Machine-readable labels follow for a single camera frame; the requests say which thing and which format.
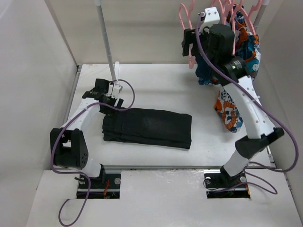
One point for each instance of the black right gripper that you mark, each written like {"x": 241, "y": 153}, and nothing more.
{"x": 189, "y": 37}

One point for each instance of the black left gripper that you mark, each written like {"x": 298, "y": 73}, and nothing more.
{"x": 110, "y": 111}

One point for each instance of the black trousers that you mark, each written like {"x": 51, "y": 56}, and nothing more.
{"x": 149, "y": 127}

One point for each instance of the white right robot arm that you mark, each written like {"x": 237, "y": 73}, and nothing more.
{"x": 235, "y": 78}

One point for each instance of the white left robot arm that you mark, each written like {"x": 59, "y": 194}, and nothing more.
{"x": 68, "y": 145}

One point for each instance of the pink hanger with navy garment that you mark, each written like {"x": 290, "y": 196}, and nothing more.
{"x": 225, "y": 7}

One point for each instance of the pink hanger with patterned garment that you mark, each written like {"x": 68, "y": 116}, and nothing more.
{"x": 241, "y": 23}

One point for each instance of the navy blue hanging garment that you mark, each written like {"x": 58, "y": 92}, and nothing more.
{"x": 203, "y": 71}

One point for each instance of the white rack left foot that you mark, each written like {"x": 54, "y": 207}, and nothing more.
{"x": 117, "y": 69}

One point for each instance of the patterned orange teal garment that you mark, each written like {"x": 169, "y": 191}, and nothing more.
{"x": 225, "y": 106}

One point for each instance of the silver rack right pole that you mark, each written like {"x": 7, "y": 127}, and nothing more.
{"x": 262, "y": 4}

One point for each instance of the silver rack pole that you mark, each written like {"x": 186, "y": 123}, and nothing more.
{"x": 105, "y": 38}
{"x": 262, "y": 4}

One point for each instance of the silver rack left pole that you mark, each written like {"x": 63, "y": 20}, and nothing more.
{"x": 105, "y": 38}

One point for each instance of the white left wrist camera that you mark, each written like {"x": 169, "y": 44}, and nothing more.
{"x": 114, "y": 89}

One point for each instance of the metal rail strip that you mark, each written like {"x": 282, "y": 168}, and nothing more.
{"x": 128, "y": 167}

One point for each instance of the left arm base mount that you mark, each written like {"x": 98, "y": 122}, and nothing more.
{"x": 110, "y": 189}

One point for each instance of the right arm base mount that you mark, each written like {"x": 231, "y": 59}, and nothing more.
{"x": 219, "y": 187}

